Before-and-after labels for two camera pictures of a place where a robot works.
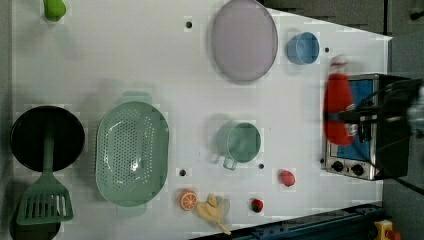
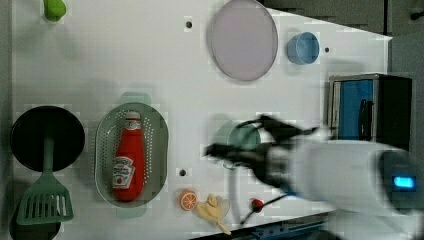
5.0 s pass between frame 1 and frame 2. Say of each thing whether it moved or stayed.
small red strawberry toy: stayed
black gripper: moved
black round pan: stayed
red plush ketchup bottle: moved
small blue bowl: stayed
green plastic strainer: stayed
